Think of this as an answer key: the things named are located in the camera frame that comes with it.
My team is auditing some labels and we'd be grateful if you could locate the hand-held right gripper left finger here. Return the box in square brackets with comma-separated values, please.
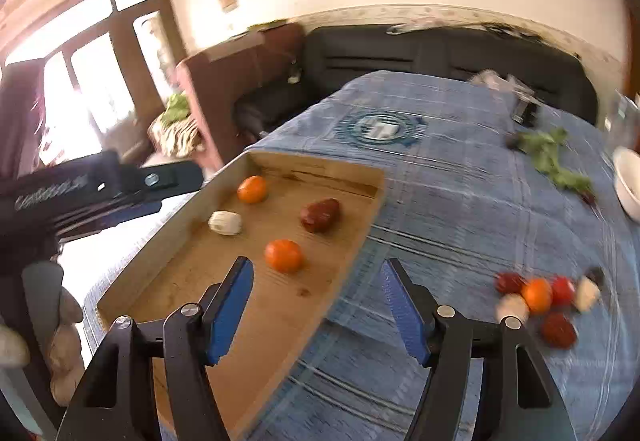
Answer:
[56, 256, 255, 441]

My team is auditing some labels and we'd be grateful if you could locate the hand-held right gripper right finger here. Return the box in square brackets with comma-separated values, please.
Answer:
[381, 258, 581, 441]

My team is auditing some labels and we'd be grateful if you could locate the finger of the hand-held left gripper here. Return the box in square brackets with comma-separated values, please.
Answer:
[119, 160, 206, 218]

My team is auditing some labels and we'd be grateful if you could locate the cardboard tray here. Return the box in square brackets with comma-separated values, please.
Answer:
[96, 150, 387, 439]

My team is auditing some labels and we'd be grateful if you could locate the white yam piece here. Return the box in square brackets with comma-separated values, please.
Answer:
[574, 276, 602, 313]
[207, 210, 243, 237]
[495, 293, 530, 323]

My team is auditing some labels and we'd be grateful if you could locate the small orange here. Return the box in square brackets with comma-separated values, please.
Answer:
[236, 175, 269, 205]
[521, 277, 554, 314]
[264, 239, 305, 274]

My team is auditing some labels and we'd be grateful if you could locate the red cherry tomato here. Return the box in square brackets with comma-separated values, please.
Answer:
[550, 275, 577, 307]

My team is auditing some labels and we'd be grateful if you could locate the striped cloth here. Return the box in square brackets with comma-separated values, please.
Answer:
[147, 114, 206, 159]

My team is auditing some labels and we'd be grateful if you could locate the grey rounded object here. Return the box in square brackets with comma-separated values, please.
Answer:
[21, 260, 65, 322]

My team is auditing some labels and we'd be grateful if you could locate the brown armchair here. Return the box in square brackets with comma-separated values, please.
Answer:
[172, 24, 306, 172]

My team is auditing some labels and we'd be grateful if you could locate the blue plaid tablecloth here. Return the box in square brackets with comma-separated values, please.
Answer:
[80, 70, 640, 441]

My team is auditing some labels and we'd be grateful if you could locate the beige cloth bundle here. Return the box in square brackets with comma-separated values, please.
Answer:
[49, 286, 86, 408]

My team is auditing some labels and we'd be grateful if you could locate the pale cloth lump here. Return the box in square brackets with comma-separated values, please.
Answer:
[0, 325, 31, 368]

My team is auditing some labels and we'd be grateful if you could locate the wooden glass door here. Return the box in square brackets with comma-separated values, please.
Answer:
[0, 0, 193, 172]

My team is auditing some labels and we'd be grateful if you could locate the green leafy sprig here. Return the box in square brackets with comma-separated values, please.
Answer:
[515, 128, 596, 194]

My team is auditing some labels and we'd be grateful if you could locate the black box device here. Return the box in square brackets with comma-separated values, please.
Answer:
[511, 96, 543, 127]

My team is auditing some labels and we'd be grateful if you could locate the crumpled clear plastic bag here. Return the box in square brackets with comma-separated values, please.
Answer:
[470, 68, 531, 97]

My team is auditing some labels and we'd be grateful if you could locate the white bowl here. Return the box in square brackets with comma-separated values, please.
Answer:
[612, 146, 640, 224]

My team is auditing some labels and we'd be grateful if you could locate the black leather sofa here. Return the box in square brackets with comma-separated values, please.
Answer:
[234, 25, 600, 147]

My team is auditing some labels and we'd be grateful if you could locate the long clear plastic bag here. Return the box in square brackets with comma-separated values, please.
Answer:
[387, 16, 451, 34]

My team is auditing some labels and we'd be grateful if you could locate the dark tool bundle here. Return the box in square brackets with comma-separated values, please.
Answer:
[480, 21, 541, 39]

